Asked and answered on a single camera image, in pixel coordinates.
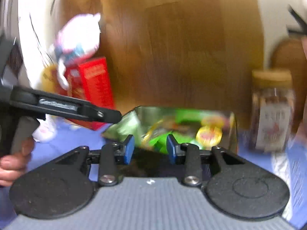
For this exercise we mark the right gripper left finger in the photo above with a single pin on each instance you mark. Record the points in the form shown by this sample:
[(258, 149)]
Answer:
[(111, 155)]

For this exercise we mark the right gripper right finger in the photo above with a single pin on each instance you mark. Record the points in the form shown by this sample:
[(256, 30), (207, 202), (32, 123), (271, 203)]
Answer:
[(186, 154)]

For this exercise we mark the small green packet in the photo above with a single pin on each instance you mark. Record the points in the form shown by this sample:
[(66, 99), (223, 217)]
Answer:
[(183, 124)]

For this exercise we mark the green snack packet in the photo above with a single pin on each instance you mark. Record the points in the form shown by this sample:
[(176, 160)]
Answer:
[(129, 125)]

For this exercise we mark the person's left hand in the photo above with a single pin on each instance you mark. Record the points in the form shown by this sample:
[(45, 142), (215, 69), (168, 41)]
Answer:
[(14, 166)]

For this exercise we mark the white enamel mug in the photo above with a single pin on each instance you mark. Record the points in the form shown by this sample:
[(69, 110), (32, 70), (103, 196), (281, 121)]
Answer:
[(46, 131)]

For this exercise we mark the yellow duck plush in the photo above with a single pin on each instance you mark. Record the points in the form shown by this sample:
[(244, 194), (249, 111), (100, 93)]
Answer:
[(49, 81)]

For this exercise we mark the black sheep tin box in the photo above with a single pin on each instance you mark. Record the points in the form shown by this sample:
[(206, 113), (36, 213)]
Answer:
[(218, 128)]

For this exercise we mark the red gift box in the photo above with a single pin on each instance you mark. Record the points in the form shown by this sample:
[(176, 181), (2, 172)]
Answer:
[(89, 81)]

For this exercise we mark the pink blue plush toy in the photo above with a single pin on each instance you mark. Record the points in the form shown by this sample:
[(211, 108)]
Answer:
[(77, 41)]

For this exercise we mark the nut jar gold lid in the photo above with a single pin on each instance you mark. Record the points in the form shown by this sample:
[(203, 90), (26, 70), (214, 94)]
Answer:
[(272, 112)]

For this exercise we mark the wooden backdrop panel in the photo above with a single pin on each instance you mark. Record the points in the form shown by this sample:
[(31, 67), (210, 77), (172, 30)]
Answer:
[(179, 53)]

